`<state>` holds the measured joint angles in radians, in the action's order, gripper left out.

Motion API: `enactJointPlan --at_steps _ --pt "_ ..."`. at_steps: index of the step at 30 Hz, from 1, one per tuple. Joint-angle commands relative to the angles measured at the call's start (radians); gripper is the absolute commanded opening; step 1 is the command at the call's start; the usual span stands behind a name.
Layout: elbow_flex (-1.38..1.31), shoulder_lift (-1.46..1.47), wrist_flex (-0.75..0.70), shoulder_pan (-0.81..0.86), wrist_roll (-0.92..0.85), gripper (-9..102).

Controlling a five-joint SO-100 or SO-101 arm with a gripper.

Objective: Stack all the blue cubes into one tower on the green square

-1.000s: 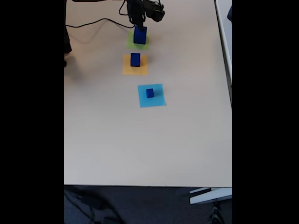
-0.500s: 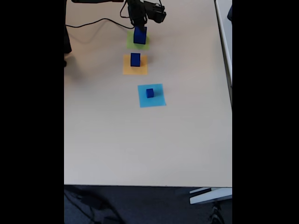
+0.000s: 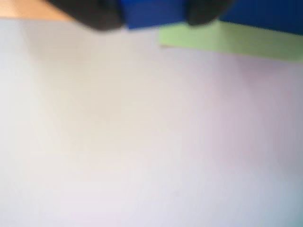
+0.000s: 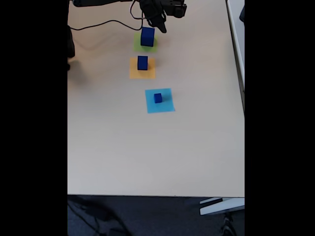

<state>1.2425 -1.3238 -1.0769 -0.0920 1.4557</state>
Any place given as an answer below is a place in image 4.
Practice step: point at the largest blue cube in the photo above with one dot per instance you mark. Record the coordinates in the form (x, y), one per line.
(147, 38)

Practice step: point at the large blue cube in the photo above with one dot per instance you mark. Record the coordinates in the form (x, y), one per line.
(142, 63)

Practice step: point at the small blue cube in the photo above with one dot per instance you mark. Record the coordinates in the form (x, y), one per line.
(158, 98)

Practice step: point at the green paper square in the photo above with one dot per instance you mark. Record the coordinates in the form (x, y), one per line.
(136, 46)

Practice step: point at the orange paper square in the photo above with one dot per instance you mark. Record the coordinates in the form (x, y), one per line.
(134, 73)

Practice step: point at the light blue paper square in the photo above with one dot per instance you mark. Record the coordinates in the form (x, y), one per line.
(167, 103)

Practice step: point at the white side desk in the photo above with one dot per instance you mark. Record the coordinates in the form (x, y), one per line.
(237, 37)

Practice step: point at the dark blue object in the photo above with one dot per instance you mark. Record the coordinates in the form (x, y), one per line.
(242, 13)

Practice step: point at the white table foot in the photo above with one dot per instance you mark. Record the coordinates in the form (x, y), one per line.
(221, 206)

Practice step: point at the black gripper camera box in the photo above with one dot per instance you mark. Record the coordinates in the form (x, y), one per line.
(176, 8)

